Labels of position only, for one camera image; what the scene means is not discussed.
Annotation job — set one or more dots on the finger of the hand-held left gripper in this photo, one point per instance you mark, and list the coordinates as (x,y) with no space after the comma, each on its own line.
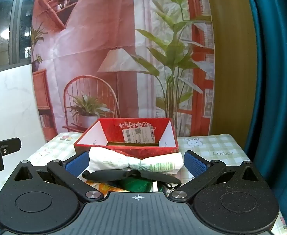
(9,145)

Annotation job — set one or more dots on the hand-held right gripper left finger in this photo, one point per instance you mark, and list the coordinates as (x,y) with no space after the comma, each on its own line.
(77,162)

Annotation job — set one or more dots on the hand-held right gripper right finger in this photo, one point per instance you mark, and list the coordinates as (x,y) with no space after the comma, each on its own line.
(194,164)

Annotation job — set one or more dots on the black eye mask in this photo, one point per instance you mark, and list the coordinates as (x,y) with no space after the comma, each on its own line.
(104,175)

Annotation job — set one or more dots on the white green printed plastic bag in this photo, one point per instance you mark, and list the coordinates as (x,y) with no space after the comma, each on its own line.
(114,159)

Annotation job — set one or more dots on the red cardboard box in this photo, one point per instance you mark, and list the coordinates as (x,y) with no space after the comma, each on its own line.
(109,128)

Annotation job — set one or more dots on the green checked tablecloth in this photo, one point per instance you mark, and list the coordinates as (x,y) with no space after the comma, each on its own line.
(219,146)

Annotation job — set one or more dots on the orange printed packet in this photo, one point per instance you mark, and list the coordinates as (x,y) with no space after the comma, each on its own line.
(99,187)

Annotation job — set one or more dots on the green shiny bag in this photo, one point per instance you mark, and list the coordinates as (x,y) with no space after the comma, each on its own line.
(136,184)

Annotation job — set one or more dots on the teal curtain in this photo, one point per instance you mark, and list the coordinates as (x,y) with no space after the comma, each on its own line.
(280,78)

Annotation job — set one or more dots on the printed backdrop cloth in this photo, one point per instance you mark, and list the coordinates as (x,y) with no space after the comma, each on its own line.
(97,41)

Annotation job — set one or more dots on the window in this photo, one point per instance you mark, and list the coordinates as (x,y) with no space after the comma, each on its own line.
(1,17)

